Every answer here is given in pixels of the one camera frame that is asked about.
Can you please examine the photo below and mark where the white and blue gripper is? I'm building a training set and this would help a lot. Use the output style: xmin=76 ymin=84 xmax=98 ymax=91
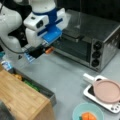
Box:
xmin=24 ymin=8 xmax=70 ymax=47

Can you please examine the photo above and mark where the orange carrot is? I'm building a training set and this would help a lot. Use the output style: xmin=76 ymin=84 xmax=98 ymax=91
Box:
xmin=82 ymin=112 xmax=97 ymax=120

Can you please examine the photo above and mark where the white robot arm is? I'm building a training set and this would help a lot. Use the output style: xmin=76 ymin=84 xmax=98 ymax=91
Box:
xmin=0 ymin=0 xmax=69 ymax=54

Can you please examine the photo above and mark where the small orange object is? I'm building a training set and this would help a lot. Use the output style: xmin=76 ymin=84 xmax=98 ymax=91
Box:
xmin=45 ymin=47 xmax=54 ymax=54

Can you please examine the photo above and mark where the silver toaster oven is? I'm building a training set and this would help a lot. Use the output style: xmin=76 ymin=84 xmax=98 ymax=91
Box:
xmin=49 ymin=9 xmax=120 ymax=72

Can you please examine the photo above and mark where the yellow item in drawer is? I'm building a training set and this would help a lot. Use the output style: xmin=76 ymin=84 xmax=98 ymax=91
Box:
xmin=14 ymin=74 xmax=22 ymax=81

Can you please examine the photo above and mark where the green vegetable in drawer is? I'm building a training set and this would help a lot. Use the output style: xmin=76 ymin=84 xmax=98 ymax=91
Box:
xmin=24 ymin=80 xmax=40 ymax=92

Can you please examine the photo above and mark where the open grey metal drawer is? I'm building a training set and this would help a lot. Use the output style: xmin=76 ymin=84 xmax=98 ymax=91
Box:
xmin=9 ymin=68 xmax=56 ymax=106

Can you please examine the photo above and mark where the wooden drawer cabinet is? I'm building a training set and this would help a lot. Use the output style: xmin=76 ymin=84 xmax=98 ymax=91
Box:
xmin=0 ymin=70 xmax=55 ymax=120

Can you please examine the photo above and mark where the white induction cooker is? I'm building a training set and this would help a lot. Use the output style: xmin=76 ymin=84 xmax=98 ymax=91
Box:
xmin=82 ymin=75 xmax=120 ymax=114

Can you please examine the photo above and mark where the light blue bowl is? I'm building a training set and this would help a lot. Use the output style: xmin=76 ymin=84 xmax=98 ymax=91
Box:
xmin=72 ymin=102 xmax=104 ymax=120

